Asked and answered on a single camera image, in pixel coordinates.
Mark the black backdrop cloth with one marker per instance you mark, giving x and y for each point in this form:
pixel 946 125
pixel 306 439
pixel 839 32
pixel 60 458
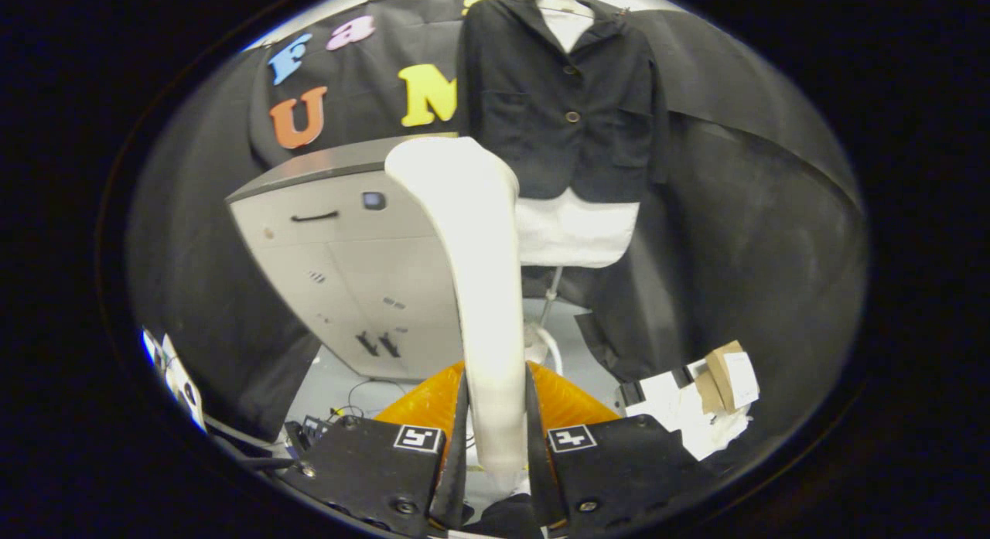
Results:
pixel 773 253

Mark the white garment steamer head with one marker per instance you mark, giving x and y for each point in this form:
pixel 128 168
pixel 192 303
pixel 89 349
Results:
pixel 479 291

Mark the black jacket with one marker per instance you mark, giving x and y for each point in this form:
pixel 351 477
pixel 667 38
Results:
pixel 541 137

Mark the white mannequin torso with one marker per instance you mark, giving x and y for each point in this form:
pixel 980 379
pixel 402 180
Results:
pixel 580 230

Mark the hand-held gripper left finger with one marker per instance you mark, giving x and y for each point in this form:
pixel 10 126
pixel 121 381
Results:
pixel 456 469

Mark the white electronic equipment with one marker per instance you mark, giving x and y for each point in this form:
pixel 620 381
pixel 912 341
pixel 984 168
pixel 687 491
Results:
pixel 182 380

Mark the cardboard box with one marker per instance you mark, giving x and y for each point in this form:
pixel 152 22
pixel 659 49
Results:
pixel 715 376

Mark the mannequin stand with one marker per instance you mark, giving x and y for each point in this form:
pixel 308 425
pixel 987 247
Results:
pixel 549 299

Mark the grey cabinet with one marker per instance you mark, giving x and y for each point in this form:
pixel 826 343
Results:
pixel 348 260

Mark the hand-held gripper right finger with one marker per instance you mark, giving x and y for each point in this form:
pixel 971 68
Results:
pixel 539 469

